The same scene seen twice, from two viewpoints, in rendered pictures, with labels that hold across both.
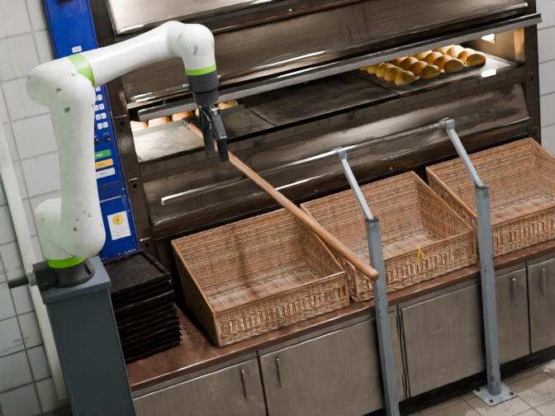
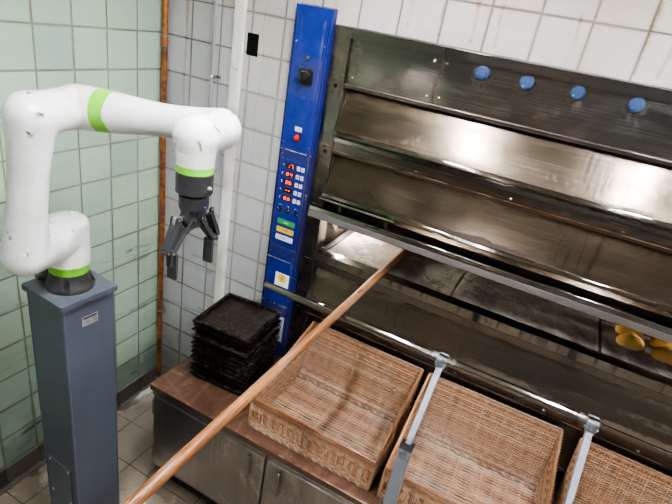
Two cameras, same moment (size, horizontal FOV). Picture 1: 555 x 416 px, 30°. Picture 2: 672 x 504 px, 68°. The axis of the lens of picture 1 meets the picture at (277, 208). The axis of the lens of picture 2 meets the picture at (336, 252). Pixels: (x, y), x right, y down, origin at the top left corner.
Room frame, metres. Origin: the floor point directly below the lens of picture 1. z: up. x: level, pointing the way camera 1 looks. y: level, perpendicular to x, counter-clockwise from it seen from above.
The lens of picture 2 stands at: (2.41, -0.90, 2.14)
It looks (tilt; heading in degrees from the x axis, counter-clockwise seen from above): 25 degrees down; 42
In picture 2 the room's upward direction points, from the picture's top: 10 degrees clockwise
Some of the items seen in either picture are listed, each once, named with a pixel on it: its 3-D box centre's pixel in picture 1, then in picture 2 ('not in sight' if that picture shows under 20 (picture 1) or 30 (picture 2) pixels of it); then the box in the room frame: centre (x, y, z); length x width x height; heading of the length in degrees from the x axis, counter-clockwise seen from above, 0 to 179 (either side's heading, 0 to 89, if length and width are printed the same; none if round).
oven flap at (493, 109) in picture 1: (348, 148); (506, 361); (4.14, -0.33, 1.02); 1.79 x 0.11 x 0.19; 110
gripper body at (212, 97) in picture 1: (207, 103); (193, 210); (3.02, 0.16, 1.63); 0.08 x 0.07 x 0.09; 19
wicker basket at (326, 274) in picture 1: (258, 272); (337, 396); (3.70, 0.11, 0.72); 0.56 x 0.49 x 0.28; 109
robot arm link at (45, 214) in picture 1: (62, 231); (64, 243); (2.86, 0.64, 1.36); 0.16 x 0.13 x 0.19; 33
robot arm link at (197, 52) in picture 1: (195, 47); (197, 142); (3.03, 0.17, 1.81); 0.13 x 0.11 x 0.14; 33
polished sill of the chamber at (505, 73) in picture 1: (342, 115); (518, 329); (4.17, -0.33, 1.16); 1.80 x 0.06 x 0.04; 110
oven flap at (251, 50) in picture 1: (334, 29); (552, 244); (4.14, -0.33, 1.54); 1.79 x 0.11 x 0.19; 110
